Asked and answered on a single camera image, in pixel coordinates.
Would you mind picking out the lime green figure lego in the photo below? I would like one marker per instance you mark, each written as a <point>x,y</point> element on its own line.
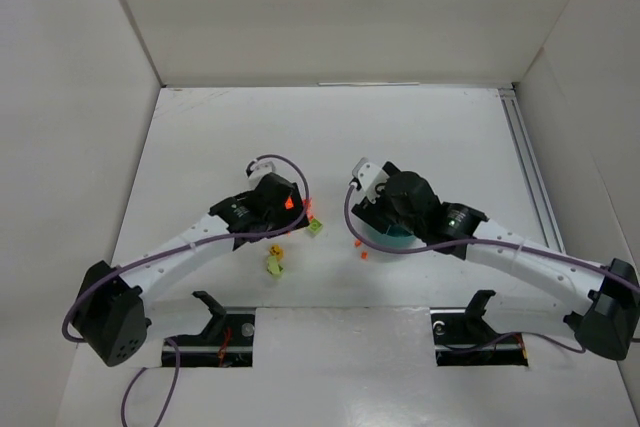
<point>273,266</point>

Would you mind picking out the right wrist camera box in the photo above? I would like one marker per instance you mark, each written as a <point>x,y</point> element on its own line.
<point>367,177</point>

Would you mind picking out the teal round divided container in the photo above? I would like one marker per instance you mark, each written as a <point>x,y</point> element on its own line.
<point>394,238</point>

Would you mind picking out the yellow round face lego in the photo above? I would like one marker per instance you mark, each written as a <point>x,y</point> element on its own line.
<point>277,251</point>

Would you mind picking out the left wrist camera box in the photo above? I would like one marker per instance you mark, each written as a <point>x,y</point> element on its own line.
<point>259,168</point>

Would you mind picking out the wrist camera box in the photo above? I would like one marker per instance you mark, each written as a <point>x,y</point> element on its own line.
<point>259,168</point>
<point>367,177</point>

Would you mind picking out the lime green square lego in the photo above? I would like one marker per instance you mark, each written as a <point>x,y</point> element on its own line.
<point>314,227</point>

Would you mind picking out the aluminium rail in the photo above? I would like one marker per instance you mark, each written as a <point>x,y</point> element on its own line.
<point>529,166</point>

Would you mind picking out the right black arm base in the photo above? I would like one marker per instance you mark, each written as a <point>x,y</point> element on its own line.
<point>608,326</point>

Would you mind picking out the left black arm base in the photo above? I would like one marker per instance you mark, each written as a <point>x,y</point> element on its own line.
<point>112,321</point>

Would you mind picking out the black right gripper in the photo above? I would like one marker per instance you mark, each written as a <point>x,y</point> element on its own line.
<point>368,212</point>

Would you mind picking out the orange funnel lego piece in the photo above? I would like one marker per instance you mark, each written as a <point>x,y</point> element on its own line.
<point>308,207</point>

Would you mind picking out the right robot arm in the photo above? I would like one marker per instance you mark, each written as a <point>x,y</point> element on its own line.
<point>565,279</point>

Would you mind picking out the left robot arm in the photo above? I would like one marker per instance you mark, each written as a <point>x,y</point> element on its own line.
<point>206,240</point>

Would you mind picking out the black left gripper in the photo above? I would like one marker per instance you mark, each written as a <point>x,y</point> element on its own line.
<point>293,217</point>

